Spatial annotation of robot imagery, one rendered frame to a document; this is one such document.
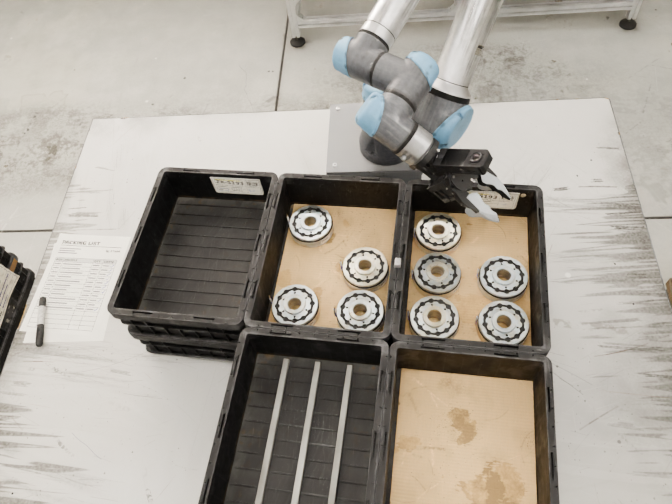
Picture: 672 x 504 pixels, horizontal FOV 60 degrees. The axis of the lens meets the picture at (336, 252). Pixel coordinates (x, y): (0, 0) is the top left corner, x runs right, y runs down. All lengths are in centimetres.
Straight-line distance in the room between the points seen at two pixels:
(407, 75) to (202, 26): 242
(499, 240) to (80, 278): 108
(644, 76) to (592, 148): 140
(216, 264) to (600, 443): 93
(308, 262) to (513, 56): 202
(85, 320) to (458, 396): 94
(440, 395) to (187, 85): 234
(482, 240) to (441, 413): 42
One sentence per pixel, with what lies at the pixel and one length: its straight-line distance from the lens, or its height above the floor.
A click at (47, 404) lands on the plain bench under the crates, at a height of 70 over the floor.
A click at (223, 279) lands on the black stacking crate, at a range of 138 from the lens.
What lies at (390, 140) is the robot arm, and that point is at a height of 112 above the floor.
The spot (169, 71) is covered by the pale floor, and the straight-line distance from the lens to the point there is 330.
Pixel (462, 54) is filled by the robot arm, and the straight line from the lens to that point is 136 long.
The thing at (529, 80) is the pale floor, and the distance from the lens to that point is 301.
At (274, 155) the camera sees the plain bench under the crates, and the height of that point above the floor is 70.
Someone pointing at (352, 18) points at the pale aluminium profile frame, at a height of 14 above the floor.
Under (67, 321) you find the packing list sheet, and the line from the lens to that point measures 164.
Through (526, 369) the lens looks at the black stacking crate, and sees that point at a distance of 119.
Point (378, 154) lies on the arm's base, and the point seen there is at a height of 84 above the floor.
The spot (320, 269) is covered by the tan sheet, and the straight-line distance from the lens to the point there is 134.
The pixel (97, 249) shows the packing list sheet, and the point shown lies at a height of 70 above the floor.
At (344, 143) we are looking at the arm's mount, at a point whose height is 81.
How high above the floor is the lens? 198
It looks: 57 degrees down
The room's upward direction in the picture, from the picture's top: 10 degrees counter-clockwise
